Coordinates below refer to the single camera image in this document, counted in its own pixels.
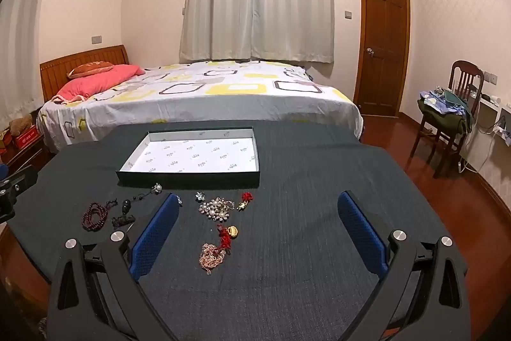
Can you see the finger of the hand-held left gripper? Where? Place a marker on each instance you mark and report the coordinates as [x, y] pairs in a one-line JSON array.
[[6, 210], [20, 183]]

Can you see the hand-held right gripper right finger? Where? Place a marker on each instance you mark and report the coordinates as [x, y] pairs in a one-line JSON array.
[[361, 235]]

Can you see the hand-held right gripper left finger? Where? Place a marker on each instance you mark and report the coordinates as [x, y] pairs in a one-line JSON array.
[[153, 235]]

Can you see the purple rhinestone brooch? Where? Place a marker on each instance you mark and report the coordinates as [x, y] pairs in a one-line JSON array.
[[199, 196]]

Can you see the pearl cluster brooch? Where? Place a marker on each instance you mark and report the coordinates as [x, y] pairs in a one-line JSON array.
[[217, 209]]

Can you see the red knot gold ingot charm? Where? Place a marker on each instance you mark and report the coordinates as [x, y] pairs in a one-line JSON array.
[[228, 234]]

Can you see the dark green shallow box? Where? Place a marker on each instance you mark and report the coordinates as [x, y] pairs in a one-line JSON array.
[[195, 159]]

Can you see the wooden nightstand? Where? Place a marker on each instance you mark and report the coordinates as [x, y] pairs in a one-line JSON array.
[[24, 157]]

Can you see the red box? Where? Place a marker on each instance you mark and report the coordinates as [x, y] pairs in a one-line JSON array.
[[27, 137]]

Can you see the pearl flower brooch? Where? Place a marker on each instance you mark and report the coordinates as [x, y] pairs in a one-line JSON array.
[[158, 188]]

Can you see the brown teddy bear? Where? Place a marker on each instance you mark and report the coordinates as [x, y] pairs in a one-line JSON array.
[[20, 125]]

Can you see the dark grey tablecloth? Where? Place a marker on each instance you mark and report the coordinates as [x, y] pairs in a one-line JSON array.
[[279, 245]]

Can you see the red knot gold bell charm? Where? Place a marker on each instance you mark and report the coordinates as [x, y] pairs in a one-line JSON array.
[[245, 201]]

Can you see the wooden headboard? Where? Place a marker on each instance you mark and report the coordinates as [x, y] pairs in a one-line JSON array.
[[60, 71]]

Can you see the pink pillow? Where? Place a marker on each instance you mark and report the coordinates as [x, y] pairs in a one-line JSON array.
[[99, 83]]

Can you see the orange pillow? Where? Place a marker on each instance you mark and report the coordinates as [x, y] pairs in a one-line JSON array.
[[90, 69]]

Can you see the pile of clothes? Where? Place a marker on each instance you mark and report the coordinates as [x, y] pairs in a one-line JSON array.
[[443, 111]]

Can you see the bed with patterned sheet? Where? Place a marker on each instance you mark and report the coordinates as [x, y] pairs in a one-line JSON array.
[[223, 97]]

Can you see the white desk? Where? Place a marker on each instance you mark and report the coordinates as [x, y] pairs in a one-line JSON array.
[[489, 113]]

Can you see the wooden chair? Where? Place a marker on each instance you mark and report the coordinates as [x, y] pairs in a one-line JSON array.
[[465, 75]]

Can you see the brown wooden door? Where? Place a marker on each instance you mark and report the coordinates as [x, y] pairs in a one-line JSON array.
[[383, 41]]

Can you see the wall outlet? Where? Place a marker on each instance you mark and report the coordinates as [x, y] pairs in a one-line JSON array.
[[97, 40]]

